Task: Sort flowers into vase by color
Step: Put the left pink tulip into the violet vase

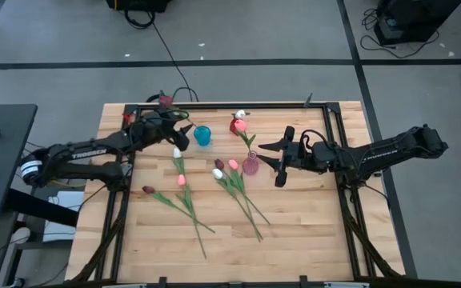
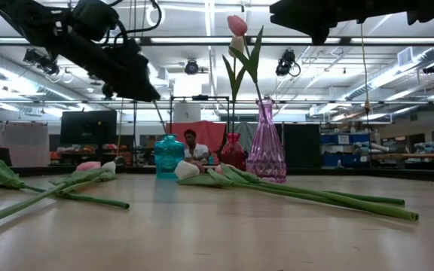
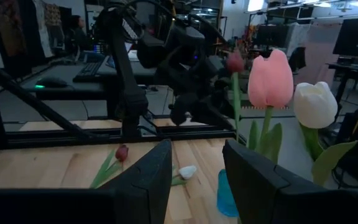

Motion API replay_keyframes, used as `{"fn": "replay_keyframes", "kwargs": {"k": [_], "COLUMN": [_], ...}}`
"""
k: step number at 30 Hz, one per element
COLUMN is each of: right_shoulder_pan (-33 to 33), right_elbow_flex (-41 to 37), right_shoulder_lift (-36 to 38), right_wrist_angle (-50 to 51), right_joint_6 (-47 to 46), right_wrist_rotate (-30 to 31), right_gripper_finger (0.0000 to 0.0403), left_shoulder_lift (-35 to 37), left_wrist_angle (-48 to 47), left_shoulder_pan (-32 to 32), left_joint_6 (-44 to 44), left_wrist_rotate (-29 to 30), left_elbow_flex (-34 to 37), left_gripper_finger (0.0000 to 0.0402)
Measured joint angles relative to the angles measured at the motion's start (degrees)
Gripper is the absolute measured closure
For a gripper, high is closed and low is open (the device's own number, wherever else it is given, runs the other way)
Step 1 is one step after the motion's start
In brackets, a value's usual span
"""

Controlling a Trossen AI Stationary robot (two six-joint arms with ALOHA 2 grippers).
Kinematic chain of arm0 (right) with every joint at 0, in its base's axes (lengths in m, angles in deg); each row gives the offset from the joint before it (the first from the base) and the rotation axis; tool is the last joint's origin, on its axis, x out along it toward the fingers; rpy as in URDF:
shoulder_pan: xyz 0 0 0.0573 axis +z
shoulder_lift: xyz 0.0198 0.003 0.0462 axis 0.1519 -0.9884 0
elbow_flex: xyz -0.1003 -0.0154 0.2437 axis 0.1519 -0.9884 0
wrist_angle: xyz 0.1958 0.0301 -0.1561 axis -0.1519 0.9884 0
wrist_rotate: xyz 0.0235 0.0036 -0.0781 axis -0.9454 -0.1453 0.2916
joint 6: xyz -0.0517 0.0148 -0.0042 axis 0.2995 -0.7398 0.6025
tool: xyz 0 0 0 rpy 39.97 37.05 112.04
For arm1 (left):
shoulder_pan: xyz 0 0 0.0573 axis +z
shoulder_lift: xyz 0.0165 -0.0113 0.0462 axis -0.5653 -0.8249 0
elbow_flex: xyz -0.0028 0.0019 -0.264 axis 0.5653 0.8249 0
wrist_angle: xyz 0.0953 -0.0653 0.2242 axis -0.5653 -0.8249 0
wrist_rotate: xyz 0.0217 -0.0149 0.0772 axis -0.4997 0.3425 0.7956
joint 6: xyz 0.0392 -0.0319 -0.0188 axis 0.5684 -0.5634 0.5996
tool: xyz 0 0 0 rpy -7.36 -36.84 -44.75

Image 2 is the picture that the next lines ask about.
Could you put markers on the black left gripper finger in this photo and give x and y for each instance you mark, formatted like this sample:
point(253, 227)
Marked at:
point(134, 79)

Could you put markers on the pink artificial tulip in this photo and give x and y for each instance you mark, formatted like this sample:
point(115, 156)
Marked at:
point(88, 166)
point(219, 169)
point(237, 25)

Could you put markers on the white artificial tulip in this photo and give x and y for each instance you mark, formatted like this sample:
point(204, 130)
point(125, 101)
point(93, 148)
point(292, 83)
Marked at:
point(236, 47)
point(186, 170)
point(108, 167)

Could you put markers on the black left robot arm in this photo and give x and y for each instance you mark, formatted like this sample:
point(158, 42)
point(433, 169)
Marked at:
point(25, 15)

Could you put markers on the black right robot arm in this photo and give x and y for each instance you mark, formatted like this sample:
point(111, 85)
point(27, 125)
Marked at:
point(409, 9)

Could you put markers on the teal glass vase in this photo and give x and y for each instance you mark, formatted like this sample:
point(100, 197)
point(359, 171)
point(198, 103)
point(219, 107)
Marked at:
point(169, 158)

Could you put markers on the red glass vase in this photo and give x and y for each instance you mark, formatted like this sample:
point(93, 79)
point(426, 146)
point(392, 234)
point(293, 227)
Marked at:
point(233, 154)

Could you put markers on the pink glass vase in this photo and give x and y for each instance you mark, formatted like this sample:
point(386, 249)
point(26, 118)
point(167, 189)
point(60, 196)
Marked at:
point(266, 158)

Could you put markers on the black monitor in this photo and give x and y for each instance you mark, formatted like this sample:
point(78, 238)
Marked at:
point(89, 127)

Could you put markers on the red cloth partition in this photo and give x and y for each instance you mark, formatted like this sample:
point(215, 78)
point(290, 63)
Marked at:
point(209, 133)

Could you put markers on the person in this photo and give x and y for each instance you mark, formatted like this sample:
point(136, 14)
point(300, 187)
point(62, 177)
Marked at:
point(196, 150)

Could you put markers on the white board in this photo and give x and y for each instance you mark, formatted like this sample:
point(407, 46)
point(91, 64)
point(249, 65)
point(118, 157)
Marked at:
point(13, 145)

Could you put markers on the blue storage bin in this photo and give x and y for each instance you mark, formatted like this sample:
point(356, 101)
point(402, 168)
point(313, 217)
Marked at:
point(345, 139)
point(347, 161)

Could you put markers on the black partition panel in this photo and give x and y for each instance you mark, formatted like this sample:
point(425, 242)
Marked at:
point(301, 147)

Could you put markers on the black ceiling camera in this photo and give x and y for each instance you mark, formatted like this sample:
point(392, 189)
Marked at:
point(286, 60)
point(40, 60)

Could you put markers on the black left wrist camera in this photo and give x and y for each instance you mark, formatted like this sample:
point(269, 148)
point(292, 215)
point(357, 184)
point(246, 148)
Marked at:
point(94, 19)

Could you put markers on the black overhead camera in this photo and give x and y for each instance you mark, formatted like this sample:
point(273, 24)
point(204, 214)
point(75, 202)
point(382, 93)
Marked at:
point(191, 67)

